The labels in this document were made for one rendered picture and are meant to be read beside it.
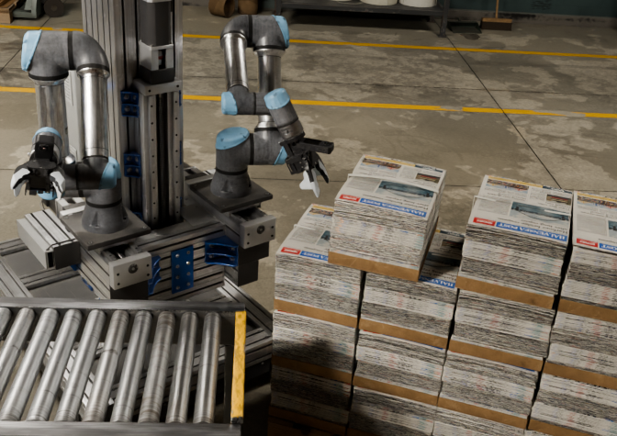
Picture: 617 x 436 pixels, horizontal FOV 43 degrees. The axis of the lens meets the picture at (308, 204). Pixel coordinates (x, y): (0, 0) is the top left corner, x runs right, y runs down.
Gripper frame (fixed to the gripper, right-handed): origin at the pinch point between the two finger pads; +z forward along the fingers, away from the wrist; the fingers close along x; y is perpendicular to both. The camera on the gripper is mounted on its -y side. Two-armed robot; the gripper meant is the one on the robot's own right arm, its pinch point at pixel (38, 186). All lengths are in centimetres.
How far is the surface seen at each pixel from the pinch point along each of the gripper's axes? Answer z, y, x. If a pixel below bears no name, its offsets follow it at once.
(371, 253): -15, 21, -97
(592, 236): 9, -4, -150
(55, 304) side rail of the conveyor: -12.7, 43.2, -5.8
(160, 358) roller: 15, 39, -33
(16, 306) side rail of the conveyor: -13.1, 44.6, 4.7
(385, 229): -13, 11, -98
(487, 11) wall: -637, 58, -426
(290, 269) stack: -28, 36, -76
